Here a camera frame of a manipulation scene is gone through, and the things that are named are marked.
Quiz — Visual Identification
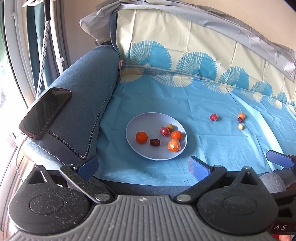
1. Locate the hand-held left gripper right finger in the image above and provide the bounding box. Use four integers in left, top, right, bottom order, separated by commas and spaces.
174, 156, 260, 204

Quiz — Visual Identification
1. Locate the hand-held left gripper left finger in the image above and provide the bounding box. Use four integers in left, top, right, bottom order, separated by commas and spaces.
28, 156, 114, 204

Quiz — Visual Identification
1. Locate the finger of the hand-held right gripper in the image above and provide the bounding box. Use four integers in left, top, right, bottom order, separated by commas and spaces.
266, 150, 296, 169

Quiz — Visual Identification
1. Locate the plastic orange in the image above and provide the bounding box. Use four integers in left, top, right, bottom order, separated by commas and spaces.
167, 138, 181, 153

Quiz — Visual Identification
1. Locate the light blue plate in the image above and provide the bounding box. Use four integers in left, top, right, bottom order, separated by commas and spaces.
125, 112, 188, 161

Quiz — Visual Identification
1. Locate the person's grey clothed knee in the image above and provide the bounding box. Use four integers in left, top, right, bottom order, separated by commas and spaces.
258, 173, 287, 193

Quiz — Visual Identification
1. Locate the blue fan print tablecloth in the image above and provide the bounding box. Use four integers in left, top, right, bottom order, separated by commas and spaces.
94, 9, 296, 187

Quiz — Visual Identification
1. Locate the black smartphone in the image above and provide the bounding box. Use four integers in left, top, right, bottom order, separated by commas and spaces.
18, 87, 72, 140

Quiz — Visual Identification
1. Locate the blue fabric sofa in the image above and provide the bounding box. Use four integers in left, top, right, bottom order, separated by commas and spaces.
22, 9, 262, 198

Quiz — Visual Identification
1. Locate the dark teal curtain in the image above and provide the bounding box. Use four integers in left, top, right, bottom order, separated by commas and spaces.
25, 0, 59, 92

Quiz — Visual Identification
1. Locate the grey cover sheet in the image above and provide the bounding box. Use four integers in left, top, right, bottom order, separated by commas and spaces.
79, 0, 296, 81

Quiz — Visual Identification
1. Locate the grey phone cable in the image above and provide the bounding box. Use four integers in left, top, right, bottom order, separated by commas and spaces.
16, 136, 29, 181

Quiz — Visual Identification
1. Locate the white window frame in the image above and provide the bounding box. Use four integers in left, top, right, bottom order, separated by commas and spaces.
3, 0, 38, 105

